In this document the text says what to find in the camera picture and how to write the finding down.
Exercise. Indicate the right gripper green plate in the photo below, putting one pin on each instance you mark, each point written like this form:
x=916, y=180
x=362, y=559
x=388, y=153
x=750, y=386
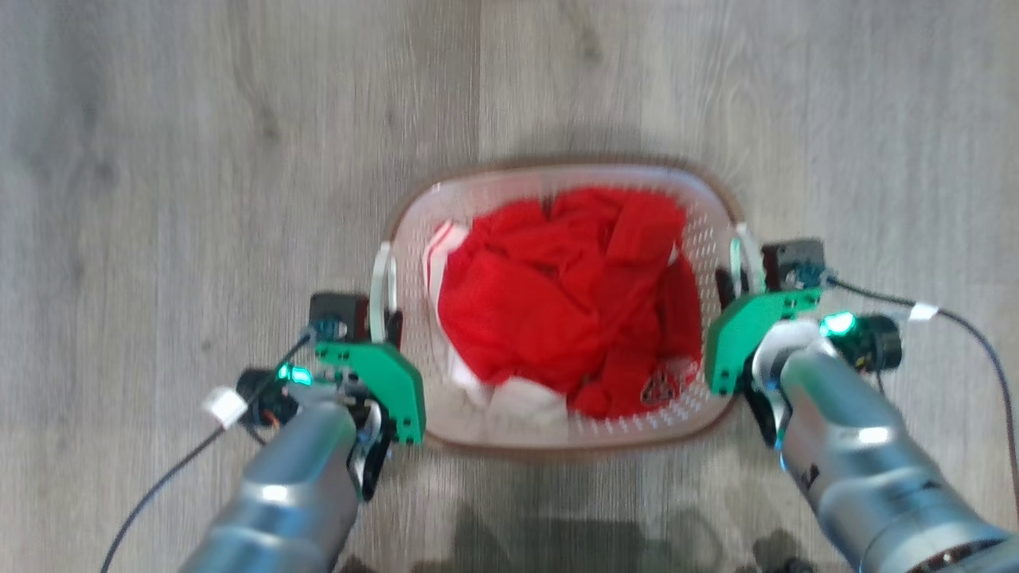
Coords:
x=736, y=338

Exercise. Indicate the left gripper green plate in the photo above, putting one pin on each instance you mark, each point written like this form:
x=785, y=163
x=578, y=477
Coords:
x=390, y=382

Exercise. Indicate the white plastic laundry basket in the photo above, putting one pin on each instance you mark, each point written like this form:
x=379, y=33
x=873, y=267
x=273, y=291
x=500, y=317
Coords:
x=708, y=231

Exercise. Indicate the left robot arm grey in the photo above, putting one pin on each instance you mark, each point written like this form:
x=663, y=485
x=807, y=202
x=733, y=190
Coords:
x=286, y=493

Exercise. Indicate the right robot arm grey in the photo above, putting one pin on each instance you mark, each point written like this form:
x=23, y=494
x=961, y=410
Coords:
x=860, y=461

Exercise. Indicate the white cloth with red stripes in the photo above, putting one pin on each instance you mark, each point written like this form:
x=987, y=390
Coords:
x=521, y=396

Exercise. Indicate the left wrist black LED module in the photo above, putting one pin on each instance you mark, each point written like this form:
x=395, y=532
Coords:
x=267, y=394

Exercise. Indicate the wrist black led module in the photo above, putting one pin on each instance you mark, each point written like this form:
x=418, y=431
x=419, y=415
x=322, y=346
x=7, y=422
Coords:
x=868, y=341
x=267, y=394

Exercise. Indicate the right wrist black LED module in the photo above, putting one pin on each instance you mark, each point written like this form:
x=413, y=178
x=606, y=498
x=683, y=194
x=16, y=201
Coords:
x=868, y=341

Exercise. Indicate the red garment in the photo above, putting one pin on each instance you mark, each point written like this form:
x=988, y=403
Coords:
x=549, y=302

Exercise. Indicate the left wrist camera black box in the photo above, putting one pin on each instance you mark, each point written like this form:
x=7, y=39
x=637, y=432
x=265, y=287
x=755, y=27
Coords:
x=338, y=314

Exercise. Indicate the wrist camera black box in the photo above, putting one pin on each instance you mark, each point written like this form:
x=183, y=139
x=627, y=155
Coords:
x=338, y=314
x=792, y=263

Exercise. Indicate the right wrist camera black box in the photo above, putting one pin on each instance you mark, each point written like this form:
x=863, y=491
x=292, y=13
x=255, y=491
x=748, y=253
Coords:
x=792, y=263

